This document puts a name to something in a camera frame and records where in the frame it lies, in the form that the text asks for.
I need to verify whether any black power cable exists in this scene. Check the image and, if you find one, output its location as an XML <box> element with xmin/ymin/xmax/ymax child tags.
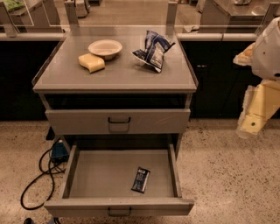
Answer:
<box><xmin>19</xmin><ymin>147</ymin><xmax>67</xmax><ymax>211</ymax></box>

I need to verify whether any closed top drawer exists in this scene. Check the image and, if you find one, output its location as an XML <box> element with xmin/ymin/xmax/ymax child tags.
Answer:
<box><xmin>45</xmin><ymin>109</ymin><xmax>190</xmax><ymax>135</ymax></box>

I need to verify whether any white bowl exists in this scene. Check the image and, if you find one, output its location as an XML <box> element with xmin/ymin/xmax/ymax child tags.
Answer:
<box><xmin>88</xmin><ymin>39</ymin><xmax>123</xmax><ymax>60</ymax></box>

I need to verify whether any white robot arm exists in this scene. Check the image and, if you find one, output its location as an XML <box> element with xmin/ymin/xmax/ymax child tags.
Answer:
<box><xmin>233</xmin><ymin>17</ymin><xmax>280</xmax><ymax>138</ymax></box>

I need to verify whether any blue power adapter box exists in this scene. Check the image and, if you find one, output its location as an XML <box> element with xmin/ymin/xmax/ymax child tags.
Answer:
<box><xmin>50</xmin><ymin>140</ymin><xmax>69</xmax><ymax>163</ymax></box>

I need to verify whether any blue white chip bag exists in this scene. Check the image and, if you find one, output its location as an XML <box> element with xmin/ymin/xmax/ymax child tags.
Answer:
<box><xmin>132</xmin><ymin>31</ymin><xmax>175</xmax><ymax>73</ymax></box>

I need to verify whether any grey background counter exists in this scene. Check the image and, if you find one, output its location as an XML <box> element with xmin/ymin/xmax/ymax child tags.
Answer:
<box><xmin>0</xmin><ymin>0</ymin><xmax>62</xmax><ymax>33</ymax></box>
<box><xmin>199</xmin><ymin>0</ymin><xmax>279</xmax><ymax>33</ymax></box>

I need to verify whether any blue rxbar blueberry bar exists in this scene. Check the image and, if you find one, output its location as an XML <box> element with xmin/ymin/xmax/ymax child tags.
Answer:
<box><xmin>131</xmin><ymin>167</ymin><xmax>151</xmax><ymax>193</ymax></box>

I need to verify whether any grey drawer cabinet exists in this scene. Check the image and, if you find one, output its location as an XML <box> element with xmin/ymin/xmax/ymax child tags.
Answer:
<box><xmin>33</xmin><ymin>26</ymin><xmax>197</xmax><ymax>151</ymax></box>

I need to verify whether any open middle drawer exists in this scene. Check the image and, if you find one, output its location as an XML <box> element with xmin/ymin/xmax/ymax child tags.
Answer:
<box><xmin>45</xmin><ymin>145</ymin><xmax>194</xmax><ymax>217</ymax></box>

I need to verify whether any yellow sponge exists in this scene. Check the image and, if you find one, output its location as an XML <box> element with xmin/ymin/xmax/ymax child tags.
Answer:
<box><xmin>78</xmin><ymin>53</ymin><xmax>105</xmax><ymax>73</ymax></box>

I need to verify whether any grey background counter right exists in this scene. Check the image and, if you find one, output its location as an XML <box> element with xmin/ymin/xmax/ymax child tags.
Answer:
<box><xmin>199</xmin><ymin>0</ymin><xmax>279</xmax><ymax>33</ymax></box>

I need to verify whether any green bag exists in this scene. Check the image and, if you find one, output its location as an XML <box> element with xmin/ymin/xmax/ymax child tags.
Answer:
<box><xmin>1</xmin><ymin>0</ymin><xmax>25</xmax><ymax>12</ymax></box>

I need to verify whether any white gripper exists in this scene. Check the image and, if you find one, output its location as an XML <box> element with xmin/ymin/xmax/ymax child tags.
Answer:
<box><xmin>233</xmin><ymin>44</ymin><xmax>280</xmax><ymax>139</ymax></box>

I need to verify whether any grey background counter left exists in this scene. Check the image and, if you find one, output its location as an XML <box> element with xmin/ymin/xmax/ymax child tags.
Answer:
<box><xmin>0</xmin><ymin>0</ymin><xmax>62</xmax><ymax>33</ymax></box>

